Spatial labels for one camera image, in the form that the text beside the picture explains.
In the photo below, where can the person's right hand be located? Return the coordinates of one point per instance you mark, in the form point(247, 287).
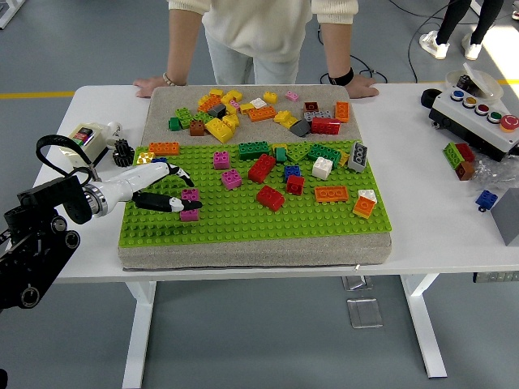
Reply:
point(146, 87)

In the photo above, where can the person's left hand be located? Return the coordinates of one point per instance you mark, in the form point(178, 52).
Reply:
point(363, 88)

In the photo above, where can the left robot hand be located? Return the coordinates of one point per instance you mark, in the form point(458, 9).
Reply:
point(134, 180)

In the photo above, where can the grey brick with black holes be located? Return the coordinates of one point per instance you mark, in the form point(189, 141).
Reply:
point(357, 156)

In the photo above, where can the dark green 2x4 brick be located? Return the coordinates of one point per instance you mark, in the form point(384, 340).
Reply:
point(253, 150)
point(323, 153)

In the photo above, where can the white 2x2 brick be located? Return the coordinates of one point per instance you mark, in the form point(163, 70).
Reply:
point(322, 167)

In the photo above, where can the blue 2x2 brick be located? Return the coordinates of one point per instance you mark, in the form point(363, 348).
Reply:
point(292, 170)
point(160, 160)

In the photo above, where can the red 2x2 brick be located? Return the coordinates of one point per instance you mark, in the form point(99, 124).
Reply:
point(294, 184)

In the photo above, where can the red 2x4 brick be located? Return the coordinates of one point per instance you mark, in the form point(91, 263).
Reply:
point(261, 167)
point(325, 126)

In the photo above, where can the red sloped brick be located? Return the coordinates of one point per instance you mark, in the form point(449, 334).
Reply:
point(269, 197)

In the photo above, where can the person's left forearm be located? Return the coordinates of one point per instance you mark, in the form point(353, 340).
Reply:
point(334, 48)

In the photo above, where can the person's right forearm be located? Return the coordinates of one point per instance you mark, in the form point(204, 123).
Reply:
point(182, 44)

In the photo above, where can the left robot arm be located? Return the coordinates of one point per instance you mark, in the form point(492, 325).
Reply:
point(32, 251)

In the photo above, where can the yellow 2x2 brick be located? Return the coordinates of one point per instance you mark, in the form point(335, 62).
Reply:
point(145, 158)
point(344, 159)
point(270, 97)

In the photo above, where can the small dark green brick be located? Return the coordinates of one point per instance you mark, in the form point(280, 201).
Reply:
point(174, 124)

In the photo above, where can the lime green 2x4 brick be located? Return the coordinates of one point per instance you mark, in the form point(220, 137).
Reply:
point(185, 116)

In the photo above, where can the brown 2x2 brick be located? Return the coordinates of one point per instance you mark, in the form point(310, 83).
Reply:
point(311, 106)
point(197, 129)

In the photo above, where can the small pink brick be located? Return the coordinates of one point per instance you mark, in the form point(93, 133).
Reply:
point(292, 95)
point(234, 104)

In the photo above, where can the dark grey sloped brick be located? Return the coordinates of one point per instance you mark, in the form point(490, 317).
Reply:
point(301, 127)

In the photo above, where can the large yellow sloped brick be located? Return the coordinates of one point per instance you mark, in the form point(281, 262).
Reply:
point(219, 129)

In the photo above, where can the yellow 2x3 brick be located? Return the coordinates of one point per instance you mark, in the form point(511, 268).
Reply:
point(232, 96)

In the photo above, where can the small yellow brick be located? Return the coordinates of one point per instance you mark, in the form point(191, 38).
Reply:
point(246, 108)

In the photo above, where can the white sloped brick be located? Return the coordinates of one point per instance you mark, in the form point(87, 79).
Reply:
point(368, 194)

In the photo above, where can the small white brick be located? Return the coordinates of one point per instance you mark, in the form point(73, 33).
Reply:
point(257, 103)

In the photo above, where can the orange sloped brick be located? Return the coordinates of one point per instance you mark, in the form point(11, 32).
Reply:
point(361, 207)

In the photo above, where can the green baseplate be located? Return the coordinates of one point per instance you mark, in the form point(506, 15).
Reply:
point(263, 219)

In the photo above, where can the black smartwatch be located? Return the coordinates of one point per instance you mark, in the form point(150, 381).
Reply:
point(341, 77)

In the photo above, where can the black gear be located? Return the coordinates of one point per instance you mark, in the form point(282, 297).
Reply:
point(123, 153)

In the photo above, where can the grey flat plate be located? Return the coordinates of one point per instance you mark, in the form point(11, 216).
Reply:
point(320, 114)

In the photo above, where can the white bulb-shaped part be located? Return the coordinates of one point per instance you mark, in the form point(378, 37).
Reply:
point(114, 130)

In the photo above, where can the black tape roll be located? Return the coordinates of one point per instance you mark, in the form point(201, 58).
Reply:
point(425, 99)

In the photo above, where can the white shoe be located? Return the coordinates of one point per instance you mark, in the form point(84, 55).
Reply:
point(436, 46)
point(472, 50)

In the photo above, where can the lime green flat plate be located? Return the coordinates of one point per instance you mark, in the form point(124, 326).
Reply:
point(297, 153)

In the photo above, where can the small black device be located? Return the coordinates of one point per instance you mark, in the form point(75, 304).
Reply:
point(465, 83)

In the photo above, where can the person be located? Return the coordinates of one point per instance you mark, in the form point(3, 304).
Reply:
point(259, 28)
point(446, 20)

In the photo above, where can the white button control box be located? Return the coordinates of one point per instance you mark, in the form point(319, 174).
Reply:
point(466, 121)

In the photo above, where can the clear round container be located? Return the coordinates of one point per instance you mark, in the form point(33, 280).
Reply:
point(488, 83)

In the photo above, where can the grey-brown mat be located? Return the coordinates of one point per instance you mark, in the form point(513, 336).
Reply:
point(251, 253)

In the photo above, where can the white table leg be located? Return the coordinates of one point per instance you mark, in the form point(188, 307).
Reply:
point(140, 332)
point(421, 324)

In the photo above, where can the clear plastic bag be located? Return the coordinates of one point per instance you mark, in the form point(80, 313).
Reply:
point(492, 174)

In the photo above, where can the small clear plastic box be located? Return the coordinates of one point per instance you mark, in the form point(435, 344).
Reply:
point(354, 283)

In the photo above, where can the grey box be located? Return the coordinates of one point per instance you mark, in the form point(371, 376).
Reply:
point(509, 219)

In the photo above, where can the large clear plastic box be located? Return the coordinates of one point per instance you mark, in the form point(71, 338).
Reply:
point(365, 314)

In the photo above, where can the table control panel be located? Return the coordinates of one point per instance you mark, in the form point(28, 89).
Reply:
point(496, 277)

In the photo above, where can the cream switch box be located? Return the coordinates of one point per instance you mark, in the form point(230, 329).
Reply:
point(83, 138)

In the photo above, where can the white furniture frame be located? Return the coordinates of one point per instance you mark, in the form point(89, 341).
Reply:
point(9, 11)

